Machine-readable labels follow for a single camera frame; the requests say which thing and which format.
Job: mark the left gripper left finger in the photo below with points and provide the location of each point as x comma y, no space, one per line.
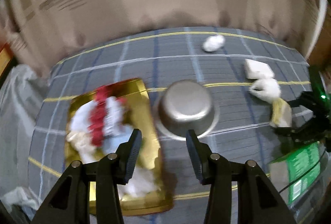
127,156

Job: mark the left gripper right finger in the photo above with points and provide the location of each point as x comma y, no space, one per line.
199,153

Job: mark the yellow-edged white dishcloth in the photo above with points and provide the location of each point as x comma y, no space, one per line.
281,114

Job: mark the white sock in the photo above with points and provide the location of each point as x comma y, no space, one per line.
82,143

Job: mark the red and white cloth bag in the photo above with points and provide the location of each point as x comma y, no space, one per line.
101,117

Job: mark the light blue folded towel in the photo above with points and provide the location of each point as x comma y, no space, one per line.
111,143

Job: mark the gold metal tin box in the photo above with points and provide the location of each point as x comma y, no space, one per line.
146,192

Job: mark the steel bowl upside down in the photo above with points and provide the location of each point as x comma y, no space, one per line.
183,106

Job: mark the white fluffy cloth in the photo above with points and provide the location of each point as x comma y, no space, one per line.
266,90

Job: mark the grey plaid tablecloth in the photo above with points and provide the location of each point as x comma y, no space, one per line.
160,58

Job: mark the white foam block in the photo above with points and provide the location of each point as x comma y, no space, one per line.
257,70

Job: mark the green printed box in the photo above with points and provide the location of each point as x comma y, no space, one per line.
293,173

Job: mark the small white crumpled wad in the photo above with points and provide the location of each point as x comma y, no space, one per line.
213,43

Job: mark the translucent plastic cover sheet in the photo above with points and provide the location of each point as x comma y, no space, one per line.
22,95

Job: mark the beige leaf-pattern curtain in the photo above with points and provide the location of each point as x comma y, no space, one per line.
42,32

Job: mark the brown wooden door frame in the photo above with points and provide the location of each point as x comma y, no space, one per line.
320,56

